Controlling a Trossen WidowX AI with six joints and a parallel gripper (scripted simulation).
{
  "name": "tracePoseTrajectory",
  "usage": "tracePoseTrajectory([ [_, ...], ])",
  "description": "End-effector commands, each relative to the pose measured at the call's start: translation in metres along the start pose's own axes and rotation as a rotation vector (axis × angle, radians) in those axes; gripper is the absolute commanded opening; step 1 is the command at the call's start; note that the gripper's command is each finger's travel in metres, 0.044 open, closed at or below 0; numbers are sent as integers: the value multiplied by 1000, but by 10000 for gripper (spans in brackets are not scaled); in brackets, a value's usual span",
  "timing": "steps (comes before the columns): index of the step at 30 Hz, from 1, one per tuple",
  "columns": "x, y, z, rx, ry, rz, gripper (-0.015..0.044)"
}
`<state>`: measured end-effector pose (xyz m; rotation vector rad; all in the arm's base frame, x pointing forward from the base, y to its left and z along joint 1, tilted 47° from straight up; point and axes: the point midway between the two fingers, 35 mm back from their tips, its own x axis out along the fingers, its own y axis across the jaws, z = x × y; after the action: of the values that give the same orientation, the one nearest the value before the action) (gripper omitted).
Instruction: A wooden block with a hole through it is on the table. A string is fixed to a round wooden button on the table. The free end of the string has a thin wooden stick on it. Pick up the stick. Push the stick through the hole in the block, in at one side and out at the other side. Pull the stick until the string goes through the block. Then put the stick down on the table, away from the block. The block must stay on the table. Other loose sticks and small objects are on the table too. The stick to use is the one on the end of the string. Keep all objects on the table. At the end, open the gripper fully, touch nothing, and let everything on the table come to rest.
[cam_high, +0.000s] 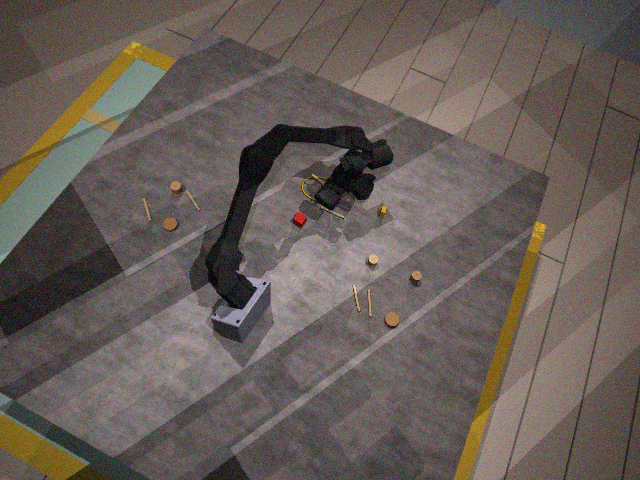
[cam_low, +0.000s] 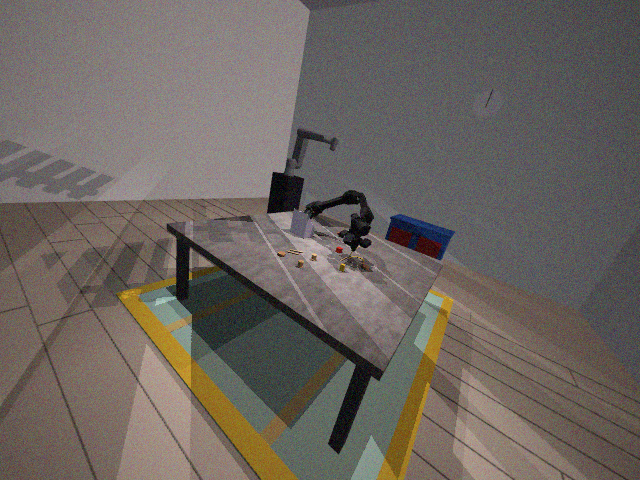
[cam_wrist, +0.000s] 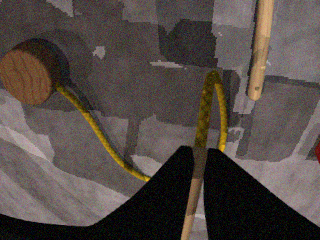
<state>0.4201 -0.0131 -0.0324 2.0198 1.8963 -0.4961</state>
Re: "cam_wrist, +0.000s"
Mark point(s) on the light wooden dowel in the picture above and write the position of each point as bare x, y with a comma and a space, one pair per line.
260, 49

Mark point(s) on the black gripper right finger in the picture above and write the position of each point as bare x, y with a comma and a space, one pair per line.
238, 207

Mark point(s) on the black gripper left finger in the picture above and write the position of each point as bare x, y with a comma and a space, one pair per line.
156, 212

